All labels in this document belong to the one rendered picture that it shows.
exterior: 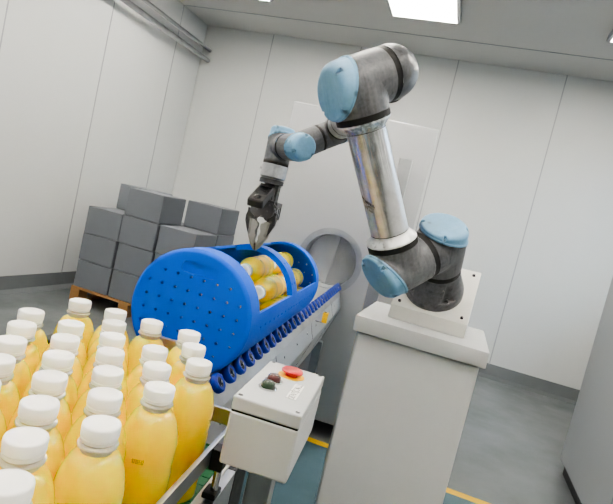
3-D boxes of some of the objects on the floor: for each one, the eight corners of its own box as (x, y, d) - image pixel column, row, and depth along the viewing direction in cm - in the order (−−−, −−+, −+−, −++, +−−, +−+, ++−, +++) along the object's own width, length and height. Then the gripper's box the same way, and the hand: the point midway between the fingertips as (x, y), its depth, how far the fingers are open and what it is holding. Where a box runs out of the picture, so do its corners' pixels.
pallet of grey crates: (216, 322, 542) (241, 211, 532) (175, 335, 465) (204, 205, 456) (121, 292, 575) (142, 187, 566) (68, 299, 499) (92, 177, 489)
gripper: (290, 184, 156) (274, 253, 158) (262, 178, 158) (246, 245, 159) (283, 181, 148) (267, 254, 149) (254, 174, 149) (237, 246, 151)
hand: (254, 245), depth 152 cm, fingers closed, pressing on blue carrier
